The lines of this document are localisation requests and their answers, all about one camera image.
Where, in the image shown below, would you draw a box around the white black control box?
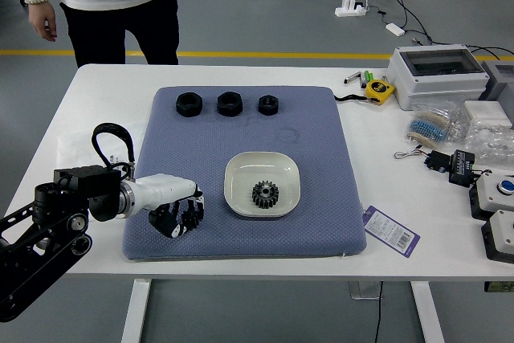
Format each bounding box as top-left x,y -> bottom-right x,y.
480,209 -> 514,264

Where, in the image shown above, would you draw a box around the white square dish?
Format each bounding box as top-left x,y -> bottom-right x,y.
223,151 -> 302,218

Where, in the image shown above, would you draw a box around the small black gear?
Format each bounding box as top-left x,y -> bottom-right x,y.
182,206 -> 202,232

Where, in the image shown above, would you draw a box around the clear printed plastic bag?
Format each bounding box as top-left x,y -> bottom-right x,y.
57,120 -> 141,183

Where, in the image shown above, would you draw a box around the blue-grey padded mat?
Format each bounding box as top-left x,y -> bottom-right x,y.
121,85 -> 369,263

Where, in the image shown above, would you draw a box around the person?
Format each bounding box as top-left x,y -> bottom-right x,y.
10,0 -> 186,69

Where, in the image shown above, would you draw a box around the control box with blue button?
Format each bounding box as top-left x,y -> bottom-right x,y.
468,172 -> 514,222

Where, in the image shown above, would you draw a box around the dark grey box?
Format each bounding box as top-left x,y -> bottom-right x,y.
479,60 -> 514,103

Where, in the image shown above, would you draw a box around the white foam box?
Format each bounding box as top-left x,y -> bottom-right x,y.
463,100 -> 513,129

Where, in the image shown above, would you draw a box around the purple barcode tag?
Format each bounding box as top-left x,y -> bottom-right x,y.
361,205 -> 422,259

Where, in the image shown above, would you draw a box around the yellow tape measure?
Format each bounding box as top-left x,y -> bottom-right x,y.
364,80 -> 397,105

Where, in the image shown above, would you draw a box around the white power strip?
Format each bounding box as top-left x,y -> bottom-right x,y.
335,0 -> 369,18

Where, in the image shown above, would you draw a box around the grey electrical enclosure box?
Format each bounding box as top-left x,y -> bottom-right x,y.
387,44 -> 491,112

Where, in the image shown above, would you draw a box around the black tape measure strap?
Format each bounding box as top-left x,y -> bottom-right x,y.
332,93 -> 369,103

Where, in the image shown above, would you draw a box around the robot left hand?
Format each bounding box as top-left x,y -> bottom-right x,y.
134,173 -> 206,239

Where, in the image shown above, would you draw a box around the grey metal bracket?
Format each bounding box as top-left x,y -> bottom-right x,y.
348,280 -> 382,300

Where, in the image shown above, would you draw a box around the thin black hanging cable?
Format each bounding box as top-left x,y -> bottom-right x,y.
373,280 -> 385,343

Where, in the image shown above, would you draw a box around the small black hex nut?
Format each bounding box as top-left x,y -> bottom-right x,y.
257,94 -> 280,116

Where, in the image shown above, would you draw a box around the black floor cable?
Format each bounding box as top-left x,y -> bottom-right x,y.
375,0 -> 514,63

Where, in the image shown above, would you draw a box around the large black gear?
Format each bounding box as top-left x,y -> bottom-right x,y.
251,181 -> 281,210

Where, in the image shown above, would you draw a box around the white table leg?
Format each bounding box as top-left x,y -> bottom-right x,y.
120,278 -> 153,343
409,280 -> 446,343

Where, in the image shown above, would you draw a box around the thin coloured servo wires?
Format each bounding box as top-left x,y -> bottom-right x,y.
394,149 -> 430,161

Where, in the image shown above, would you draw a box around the clear bag of parts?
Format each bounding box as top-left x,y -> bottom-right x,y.
465,124 -> 514,165

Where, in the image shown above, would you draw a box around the person's right hand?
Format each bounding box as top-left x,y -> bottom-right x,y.
28,0 -> 59,43

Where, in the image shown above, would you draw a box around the clear bag of resistors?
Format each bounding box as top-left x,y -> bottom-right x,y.
403,104 -> 467,147

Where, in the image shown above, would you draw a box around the black electronic module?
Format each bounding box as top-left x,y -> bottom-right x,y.
447,149 -> 477,187

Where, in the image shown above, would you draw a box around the dark box under table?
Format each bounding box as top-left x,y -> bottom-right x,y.
483,280 -> 514,294

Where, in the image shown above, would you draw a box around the big black hex nut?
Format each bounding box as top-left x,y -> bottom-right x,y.
216,91 -> 243,117
175,92 -> 203,118

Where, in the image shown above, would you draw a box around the small black servo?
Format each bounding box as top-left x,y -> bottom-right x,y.
425,149 -> 453,174

